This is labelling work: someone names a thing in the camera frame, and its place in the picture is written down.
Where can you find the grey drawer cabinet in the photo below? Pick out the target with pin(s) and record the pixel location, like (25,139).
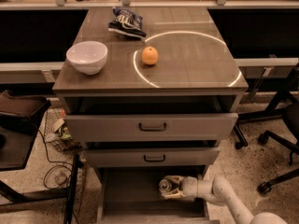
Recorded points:
(195,73)

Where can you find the orange fruit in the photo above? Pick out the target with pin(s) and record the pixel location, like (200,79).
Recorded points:
(149,56)

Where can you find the bottom open grey drawer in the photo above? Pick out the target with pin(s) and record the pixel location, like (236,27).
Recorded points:
(132,196)

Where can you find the white ceramic bowl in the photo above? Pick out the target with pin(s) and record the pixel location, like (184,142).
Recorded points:
(88,57)

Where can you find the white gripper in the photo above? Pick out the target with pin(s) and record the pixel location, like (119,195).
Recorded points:
(189,187)

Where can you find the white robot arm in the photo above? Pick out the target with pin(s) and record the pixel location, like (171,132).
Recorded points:
(218,192)

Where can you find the wire waste basket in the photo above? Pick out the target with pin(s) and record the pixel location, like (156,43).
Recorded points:
(56,132)

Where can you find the dark blue chip bag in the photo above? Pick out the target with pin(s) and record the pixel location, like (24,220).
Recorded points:
(127,23)

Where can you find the black side desk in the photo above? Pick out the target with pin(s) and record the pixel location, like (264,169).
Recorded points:
(20,117)

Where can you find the top grey drawer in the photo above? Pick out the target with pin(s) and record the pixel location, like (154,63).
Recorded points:
(131,128)

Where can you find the middle grey drawer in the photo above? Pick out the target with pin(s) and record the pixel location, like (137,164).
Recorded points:
(149,157)

